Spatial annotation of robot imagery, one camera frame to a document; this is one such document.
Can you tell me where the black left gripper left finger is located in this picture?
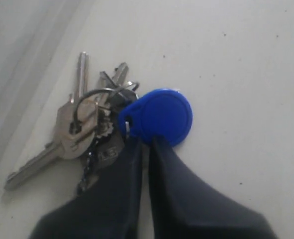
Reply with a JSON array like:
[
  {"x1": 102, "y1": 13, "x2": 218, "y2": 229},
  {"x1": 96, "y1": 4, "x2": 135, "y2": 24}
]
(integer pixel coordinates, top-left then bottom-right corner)
[{"x1": 30, "y1": 138, "x2": 142, "y2": 239}]

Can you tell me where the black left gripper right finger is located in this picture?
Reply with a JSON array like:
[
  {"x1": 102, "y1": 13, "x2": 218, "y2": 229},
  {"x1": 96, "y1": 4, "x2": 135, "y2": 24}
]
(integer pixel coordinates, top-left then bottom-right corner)
[{"x1": 148, "y1": 137, "x2": 277, "y2": 239}]

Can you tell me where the bunch of keys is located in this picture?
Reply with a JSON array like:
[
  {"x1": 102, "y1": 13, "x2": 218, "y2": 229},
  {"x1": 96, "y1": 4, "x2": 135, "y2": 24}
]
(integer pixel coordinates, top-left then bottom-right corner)
[{"x1": 4, "y1": 52, "x2": 193, "y2": 195}]

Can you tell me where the white plastic drawer cabinet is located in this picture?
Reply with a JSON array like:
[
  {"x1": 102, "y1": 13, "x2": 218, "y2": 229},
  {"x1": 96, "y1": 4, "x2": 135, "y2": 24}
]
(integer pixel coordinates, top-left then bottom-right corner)
[{"x1": 0, "y1": 0, "x2": 93, "y2": 166}]

